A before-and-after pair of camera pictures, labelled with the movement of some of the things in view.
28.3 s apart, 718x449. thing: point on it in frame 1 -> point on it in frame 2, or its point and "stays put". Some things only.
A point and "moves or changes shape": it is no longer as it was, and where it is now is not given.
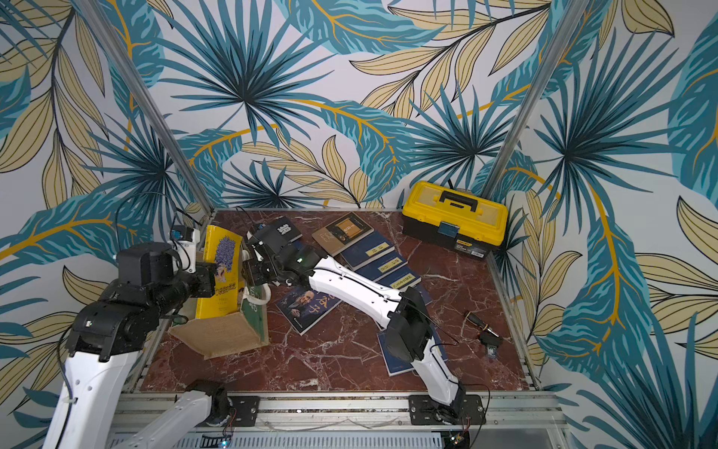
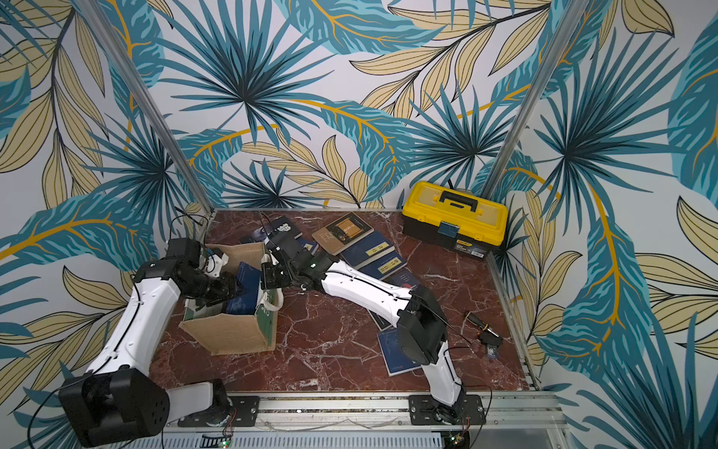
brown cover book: (337, 235) stays put
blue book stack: (401, 279) -> (248, 276)
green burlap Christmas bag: (215, 337) moves or changes shape
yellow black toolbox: (454, 218) stays put
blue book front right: (395, 366) stays put
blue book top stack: (366, 251) stays put
